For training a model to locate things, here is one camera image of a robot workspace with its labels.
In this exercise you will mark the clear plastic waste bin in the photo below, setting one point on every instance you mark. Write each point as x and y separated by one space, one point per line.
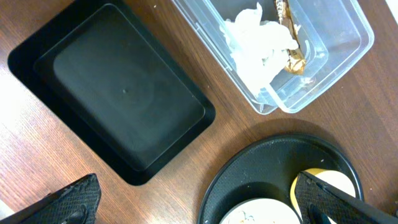
333 36

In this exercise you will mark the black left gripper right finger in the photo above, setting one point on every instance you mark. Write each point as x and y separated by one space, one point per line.
320 202

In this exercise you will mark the white tissue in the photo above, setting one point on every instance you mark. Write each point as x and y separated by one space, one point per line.
257 47

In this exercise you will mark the black rectangular waste bin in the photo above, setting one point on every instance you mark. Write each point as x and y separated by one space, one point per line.
97 67

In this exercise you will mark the yellow bowl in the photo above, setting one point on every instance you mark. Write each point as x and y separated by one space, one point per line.
333 177

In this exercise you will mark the gold coffee sachet wrapper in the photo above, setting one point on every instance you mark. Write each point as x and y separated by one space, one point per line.
296 61

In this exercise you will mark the grey plate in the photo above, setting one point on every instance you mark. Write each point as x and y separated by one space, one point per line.
261 211

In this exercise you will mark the round black tray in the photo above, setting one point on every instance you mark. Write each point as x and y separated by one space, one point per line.
267 168

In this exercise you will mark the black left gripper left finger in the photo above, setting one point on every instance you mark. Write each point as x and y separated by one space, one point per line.
75 203

